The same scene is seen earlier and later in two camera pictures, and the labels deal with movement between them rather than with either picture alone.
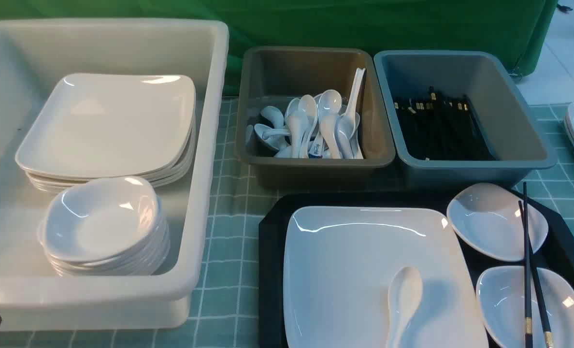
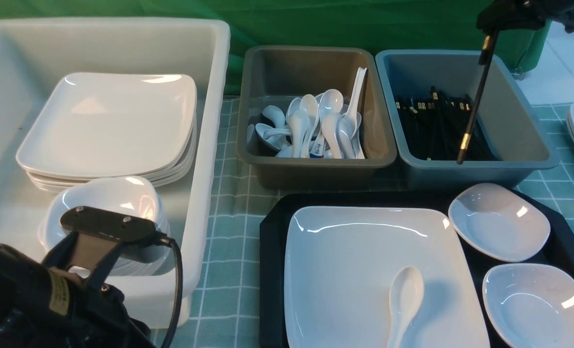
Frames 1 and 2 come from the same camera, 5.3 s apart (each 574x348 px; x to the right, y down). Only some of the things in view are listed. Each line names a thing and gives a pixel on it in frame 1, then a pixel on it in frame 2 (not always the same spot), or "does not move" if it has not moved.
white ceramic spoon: (405, 294) does not move
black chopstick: (528, 316) to (478, 95)
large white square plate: (339, 263) does not move
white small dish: (487, 217) does not move
